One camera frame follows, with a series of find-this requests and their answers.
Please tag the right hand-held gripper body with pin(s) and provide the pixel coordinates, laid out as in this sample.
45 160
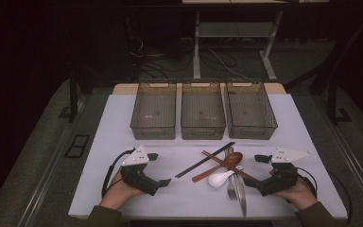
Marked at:
279 181

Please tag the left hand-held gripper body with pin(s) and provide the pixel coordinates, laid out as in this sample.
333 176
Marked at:
137 178

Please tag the metal knife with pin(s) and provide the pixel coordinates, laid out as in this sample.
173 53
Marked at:
242 198

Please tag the metal fork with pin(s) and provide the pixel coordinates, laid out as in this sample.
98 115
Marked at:
232 192

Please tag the brown wooden spoon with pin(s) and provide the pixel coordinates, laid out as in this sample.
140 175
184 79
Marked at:
234 157

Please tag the white ceramic spoon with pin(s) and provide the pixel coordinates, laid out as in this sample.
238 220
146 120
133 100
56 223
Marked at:
217 180

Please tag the brown wooden chopstick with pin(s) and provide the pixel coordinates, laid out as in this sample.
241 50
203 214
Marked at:
216 160
213 160

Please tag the clear grey plastic bin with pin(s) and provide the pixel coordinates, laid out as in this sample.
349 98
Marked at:
153 110
250 110
203 110

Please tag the person's right hand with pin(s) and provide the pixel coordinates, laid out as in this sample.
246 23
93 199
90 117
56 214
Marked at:
299 197

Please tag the person's left hand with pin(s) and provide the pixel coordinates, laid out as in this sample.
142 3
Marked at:
116 195

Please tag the black metal stand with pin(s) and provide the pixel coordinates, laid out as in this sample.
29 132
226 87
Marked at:
331 101
73 94

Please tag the black slanted metal beam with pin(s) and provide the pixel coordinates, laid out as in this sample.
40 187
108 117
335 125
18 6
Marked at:
327 72

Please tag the black floor socket frame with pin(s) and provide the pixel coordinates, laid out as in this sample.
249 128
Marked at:
76 146

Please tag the metal floor rail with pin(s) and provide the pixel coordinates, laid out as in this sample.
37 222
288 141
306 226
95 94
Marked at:
48 178
359 169

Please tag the white metal desk frame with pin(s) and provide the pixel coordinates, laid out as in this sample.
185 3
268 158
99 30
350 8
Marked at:
196 63

